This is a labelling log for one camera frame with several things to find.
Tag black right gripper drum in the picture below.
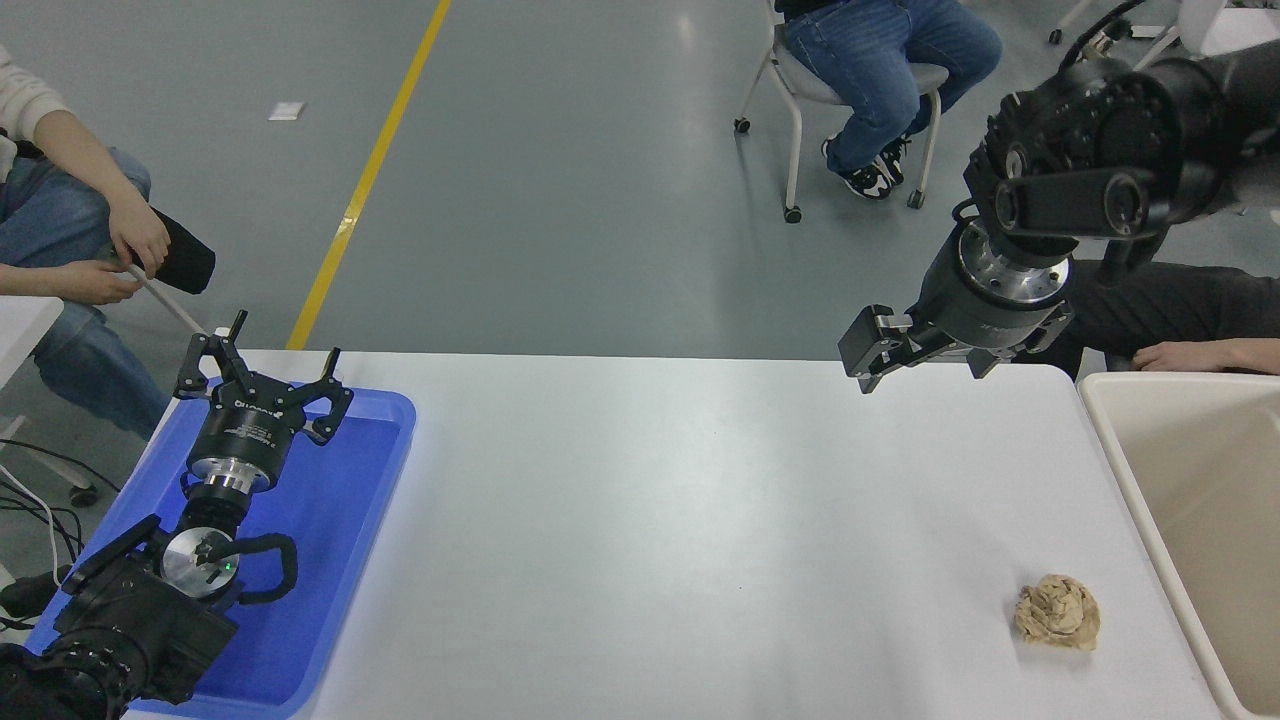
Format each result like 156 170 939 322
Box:
906 240 1071 353

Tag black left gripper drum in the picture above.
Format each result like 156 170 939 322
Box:
188 392 301 473

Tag person's right hand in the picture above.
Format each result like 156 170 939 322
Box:
62 262 141 306

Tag person's left hand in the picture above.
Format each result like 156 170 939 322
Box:
105 190 172 279
1133 340 1230 374

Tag blue plastic tray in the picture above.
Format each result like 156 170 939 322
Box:
25 378 417 719

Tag white side table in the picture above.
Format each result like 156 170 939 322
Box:
0 295 66 391

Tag person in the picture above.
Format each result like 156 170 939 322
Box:
1040 260 1280 381
0 45 173 441
775 0 1004 201

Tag crumpled tan paper ball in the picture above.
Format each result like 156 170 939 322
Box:
1013 573 1101 652

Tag grey chair with casters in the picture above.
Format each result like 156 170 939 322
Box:
733 0 949 225

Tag black floor device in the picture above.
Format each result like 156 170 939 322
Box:
0 565 73 633

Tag large pale bin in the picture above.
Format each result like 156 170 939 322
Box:
1077 371 1280 720

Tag grey chair leg with caster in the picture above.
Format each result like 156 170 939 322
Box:
1047 0 1093 46

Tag white chair grey legs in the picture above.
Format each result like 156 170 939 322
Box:
1135 0 1229 71
1200 0 1280 56

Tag black cable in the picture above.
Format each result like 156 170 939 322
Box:
0 440 121 496
0 497 86 561

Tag white cable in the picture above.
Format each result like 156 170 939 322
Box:
0 465 63 591

